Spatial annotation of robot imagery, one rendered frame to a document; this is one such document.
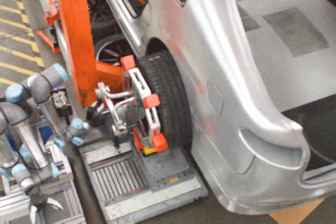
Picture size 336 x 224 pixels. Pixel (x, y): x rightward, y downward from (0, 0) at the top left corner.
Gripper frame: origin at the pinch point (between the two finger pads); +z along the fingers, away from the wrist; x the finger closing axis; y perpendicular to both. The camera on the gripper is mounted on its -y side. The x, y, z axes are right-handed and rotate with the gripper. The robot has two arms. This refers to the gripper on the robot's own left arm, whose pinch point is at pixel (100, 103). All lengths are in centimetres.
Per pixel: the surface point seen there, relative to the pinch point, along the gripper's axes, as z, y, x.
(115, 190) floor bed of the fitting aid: -21, 77, 17
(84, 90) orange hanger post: 14.6, 10.6, -21.3
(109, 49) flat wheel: 90, 39, -39
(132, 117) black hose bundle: -17.1, -19.2, 33.2
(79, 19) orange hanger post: 19, -53, -18
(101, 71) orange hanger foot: 27.5, -0.5, -12.3
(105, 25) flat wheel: 110, 32, -53
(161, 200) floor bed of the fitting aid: -16, 75, 54
